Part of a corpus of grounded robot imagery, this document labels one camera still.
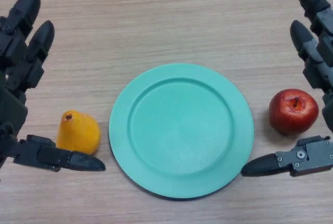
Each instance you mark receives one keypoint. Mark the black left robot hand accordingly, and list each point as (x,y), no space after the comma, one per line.
(15,65)

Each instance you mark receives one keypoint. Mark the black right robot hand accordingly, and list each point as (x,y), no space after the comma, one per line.
(316,60)

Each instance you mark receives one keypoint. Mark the yellow pear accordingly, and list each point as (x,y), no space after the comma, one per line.
(78,133)

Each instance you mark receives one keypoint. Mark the green round plate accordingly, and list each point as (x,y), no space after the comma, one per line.
(181,131)

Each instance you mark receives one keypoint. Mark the red apple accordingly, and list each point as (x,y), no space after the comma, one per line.
(293,111)

